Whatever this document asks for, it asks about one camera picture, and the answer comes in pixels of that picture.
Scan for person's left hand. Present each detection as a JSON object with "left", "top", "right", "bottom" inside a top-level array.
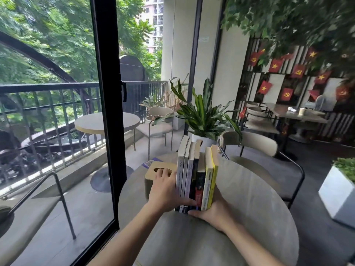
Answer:
[{"left": 148, "top": 168, "right": 198, "bottom": 214}]

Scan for person's right hand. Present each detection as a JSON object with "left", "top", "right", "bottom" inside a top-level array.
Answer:
[{"left": 188, "top": 187, "right": 237, "bottom": 233}]

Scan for dark book with red spine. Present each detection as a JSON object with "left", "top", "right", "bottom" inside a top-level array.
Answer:
[{"left": 195, "top": 160, "right": 206, "bottom": 211}]

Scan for thin white book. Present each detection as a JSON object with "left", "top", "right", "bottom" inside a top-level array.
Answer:
[{"left": 180, "top": 137, "right": 193, "bottom": 214}]

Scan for pale lavender book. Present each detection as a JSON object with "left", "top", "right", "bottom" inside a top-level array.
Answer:
[{"left": 185, "top": 141, "right": 197, "bottom": 200}]

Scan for white book with yellow edge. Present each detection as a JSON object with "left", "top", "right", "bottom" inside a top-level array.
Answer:
[{"left": 201, "top": 147, "right": 214, "bottom": 211}]

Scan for black book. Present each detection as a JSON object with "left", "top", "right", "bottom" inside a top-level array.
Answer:
[{"left": 189, "top": 139, "right": 203, "bottom": 211}]

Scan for thick white book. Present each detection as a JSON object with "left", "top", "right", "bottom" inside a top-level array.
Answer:
[{"left": 175, "top": 135, "right": 191, "bottom": 212}]

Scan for person's left forearm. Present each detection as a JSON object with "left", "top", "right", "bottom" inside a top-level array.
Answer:
[{"left": 88, "top": 202, "right": 162, "bottom": 266}]

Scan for person's right forearm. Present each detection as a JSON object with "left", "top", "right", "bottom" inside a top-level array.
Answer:
[{"left": 222, "top": 219, "right": 287, "bottom": 266}]

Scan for wooden tissue box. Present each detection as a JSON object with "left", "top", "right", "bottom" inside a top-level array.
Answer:
[{"left": 144, "top": 161, "right": 178, "bottom": 202}]

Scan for purple booklet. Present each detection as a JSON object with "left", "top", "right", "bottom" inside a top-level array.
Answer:
[{"left": 142, "top": 157, "right": 163, "bottom": 169}]

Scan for white plant pot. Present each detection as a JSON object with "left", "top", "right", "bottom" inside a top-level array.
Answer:
[{"left": 191, "top": 133, "right": 217, "bottom": 153}]

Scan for beige balcony chair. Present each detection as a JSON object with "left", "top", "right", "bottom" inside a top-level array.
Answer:
[{"left": 134, "top": 106, "right": 175, "bottom": 160}]

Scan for green leafy potted plant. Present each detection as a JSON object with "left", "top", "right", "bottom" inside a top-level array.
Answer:
[{"left": 152, "top": 78, "right": 243, "bottom": 144}]

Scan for small balcony potted plant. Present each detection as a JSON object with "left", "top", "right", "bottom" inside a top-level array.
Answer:
[{"left": 139, "top": 93, "right": 167, "bottom": 121}]

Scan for dried brown plant stalks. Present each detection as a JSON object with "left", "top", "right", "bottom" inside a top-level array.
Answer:
[{"left": 164, "top": 73, "right": 190, "bottom": 112}]

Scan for beige indoor chair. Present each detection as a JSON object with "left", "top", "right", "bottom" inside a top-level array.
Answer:
[{"left": 242, "top": 102, "right": 280, "bottom": 135}]

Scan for round beige balcony table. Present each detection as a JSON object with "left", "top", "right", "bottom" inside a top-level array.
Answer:
[{"left": 74, "top": 112, "right": 141, "bottom": 193}]

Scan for dark rounded metal panel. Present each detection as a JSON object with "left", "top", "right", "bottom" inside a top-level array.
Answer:
[{"left": 119, "top": 54, "right": 146, "bottom": 114}]

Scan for white square planter box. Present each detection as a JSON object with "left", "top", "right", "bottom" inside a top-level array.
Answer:
[{"left": 318, "top": 166, "right": 355, "bottom": 229}]

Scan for beige indoor dining table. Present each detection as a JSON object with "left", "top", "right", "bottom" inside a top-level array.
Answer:
[{"left": 263, "top": 103, "right": 329, "bottom": 144}]

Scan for small green planter shrubs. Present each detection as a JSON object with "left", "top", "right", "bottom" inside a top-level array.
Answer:
[{"left": 332, "top": 157, "right": 355, "bottom": 184}]

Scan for grey chair backrest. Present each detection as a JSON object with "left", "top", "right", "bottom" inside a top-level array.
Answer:
[{"left": 314, "top": 94, "right": 327, "bottom": 111}]

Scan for black metal balcony railing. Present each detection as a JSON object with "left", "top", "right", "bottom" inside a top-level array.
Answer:
[{"left": 0, "top": 80, "right": 168, "bottom": 193}]

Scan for tall apartment building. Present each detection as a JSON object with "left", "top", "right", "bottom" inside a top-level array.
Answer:
[{"left": 137, "top": 0, "right": 164, "bottom": 54}]

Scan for dark curved metal arch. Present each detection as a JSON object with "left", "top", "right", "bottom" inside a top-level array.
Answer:
[{"left": 0, "top": 31, "right": 93, "bottom": 114}]

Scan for hanging green tree foliage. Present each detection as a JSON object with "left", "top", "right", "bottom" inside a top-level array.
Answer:
[{"left": 214, "top": 0, "right": 355, "bottom": 86}]

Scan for beige chair with black frame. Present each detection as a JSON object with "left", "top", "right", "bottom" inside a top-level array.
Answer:
[{"left": 217, "top": 131, "right": 306, "bottom": 210}]

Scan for black sliding door frame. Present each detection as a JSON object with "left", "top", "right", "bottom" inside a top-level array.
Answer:
[{"left": 71, "top": 0, "right": 128, "bottom": 266}]

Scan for black vertical window post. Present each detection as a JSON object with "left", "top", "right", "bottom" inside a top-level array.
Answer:
[{"left": 184, "top": 0, "right": 204, "bottom": 135}]

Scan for beige bench with black frame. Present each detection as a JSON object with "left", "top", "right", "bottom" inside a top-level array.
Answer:
[{"left": 0, "top": 171, "right": 77, "bottom": 266}]

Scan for string of red flags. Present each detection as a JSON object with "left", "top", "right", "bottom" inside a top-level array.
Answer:
[{"left": 239, "top": 46, "right": 350, "bottom": 119}]

